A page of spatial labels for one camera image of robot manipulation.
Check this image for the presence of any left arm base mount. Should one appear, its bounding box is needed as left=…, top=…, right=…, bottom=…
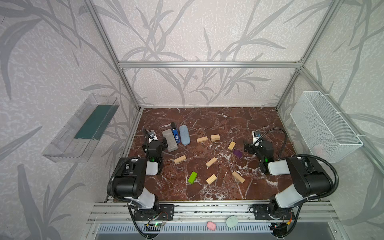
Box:
left=134, top=204, right=175, bottom=221

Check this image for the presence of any grey sponge block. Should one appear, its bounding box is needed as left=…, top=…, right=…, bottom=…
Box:
left=162, top=129, right=178, bottom=152

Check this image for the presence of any green block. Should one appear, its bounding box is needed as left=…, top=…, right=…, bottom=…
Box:
left=188, top=172, right=198, bottom=185

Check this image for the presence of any grey blue oval case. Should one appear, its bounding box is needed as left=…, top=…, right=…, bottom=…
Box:
left=179, top=125, right=191, bottom=146

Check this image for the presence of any pink object in basket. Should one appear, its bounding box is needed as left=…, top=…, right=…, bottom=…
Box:
left=313, top=145, right=329, bottom=159

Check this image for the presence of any white wire basket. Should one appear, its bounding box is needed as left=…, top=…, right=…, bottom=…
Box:
left=291, top=91, right=364, bottom=163

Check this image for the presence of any green sheet in bin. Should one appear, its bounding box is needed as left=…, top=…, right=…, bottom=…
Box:
left=74, top=105, right=119, bottom=141

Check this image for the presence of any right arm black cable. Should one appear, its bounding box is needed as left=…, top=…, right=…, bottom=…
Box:
left=257, top=128, right=340, bottom=238

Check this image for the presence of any aluminium front rail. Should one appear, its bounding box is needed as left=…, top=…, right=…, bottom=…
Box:
left=87, top=200, right=340, bottom=224

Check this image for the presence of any green putty blob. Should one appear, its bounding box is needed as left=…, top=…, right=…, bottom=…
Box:
left=226, top=216, right=239, bottom=228

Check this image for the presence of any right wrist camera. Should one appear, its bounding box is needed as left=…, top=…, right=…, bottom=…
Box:
left=252, top=131, right=262, bottom=146

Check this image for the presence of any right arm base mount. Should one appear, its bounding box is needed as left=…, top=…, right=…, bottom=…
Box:
left=249, top=203, right=296, bottom=222

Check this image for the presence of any blue black marker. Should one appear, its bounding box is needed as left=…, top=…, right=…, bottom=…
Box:
left=171, top=122, right=181, bottom=144

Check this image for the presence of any purple block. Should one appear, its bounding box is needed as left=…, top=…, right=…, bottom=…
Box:
left=233, top=150, right=243, bottom=159

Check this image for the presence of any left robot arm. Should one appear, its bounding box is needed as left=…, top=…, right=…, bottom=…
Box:
left=107, top=140, right=168, bottom=215

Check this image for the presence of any clear plastic wall bin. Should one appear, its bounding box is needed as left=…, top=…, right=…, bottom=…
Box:
left=42, top=94, right=120, bottom=163

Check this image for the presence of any pink putty blob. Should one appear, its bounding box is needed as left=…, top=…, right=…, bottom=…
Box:
left=207, top=221, right=217, bottom=231

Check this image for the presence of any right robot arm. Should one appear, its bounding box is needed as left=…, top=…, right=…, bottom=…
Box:
left=244, top=141, right=340, bottom=220

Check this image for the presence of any wood block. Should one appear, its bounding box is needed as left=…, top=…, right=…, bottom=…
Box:
left=206, top=174, right=217, bottom=185
left=206, top=157, right=218, bottom=168
left=174, top=155, right=187, bottom=164
left=228, top=142, right=236, bottom=151
left=211, top=134, right=221, bottom=142
left=232, top=172, right=245, bottom=183
left=197, top=137, right=208, bottom=143

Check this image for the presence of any aluminium cage frame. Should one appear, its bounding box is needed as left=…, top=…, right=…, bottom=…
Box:
left=83, top=0, right=384, bottom=205

